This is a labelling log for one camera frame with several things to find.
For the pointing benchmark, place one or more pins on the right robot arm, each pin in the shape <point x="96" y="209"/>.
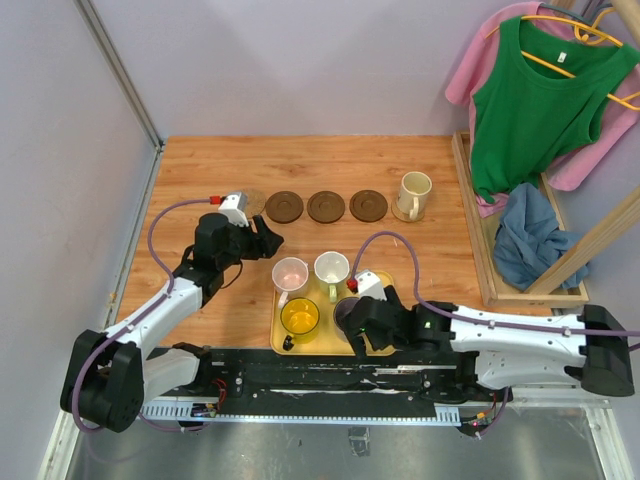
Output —
<point x="496" y="351"/>

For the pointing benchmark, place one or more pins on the cream cup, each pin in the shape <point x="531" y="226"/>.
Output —
<point x="411" y="200"/>

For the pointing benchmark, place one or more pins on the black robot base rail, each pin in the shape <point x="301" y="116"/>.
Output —
<point x="420" y="388"/>

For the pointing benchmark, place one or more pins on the pink translucent cup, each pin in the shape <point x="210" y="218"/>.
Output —
<point x="290" y="277"/>

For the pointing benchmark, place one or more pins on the yellow clothes hanger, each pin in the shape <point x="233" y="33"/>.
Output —
<point x="583" y="34"/>

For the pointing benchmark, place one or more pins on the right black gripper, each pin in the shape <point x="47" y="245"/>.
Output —
<point x="354" y="338"/>

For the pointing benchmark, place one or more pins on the brown coaster bottom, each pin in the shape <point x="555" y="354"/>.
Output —
<point x="326" y="207"/>

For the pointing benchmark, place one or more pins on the brown coaster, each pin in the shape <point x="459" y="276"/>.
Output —
<point x="368" y="206"/>
<point x="284" y="207"/>
<point x="326" y="207"/>

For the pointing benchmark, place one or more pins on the light wooden coaster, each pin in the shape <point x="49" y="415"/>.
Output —
<point x="397" y="212"/>

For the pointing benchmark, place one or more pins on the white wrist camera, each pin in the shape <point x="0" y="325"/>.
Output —
<point x="369" y="284"/>
<point x="233" y="207"/>

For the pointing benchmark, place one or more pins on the aluminium corner post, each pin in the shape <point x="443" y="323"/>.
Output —
<point x="107" y="47"/>

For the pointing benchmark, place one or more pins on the wooden clothes rack frame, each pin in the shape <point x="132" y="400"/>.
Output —
<point x="546" y="291"/>

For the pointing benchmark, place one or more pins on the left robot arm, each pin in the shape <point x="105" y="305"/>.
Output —
<point x="113" y="373"/>

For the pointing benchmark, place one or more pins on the green tank top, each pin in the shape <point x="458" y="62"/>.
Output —
<point x="527" y="114"/>

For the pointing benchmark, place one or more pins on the purple cup black handle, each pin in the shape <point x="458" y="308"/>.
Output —
<point x="341" y="311"/>

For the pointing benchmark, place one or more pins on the blue crumpled cloth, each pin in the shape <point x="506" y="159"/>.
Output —
<point x="529" y="239"/>

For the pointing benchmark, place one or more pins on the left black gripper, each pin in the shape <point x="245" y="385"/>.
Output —
<point x="264" y="244"/>

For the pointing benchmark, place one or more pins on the brown coaster top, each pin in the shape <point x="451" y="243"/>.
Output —
<point x="368" y="206"/>

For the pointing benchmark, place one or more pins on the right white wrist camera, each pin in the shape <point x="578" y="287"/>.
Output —
<point x="369" y="284"/>

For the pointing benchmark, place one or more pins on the white cup green handle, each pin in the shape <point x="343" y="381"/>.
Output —
<point x="331" y="268"/>

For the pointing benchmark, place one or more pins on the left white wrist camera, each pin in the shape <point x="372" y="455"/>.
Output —
<point x="233" y="207"/>

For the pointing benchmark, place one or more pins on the yellow cup black handle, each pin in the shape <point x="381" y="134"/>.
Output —
<point x="300" y="317"/>

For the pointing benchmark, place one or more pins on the woven rattan coaster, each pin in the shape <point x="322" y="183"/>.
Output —
<point x="256" y="202"/>

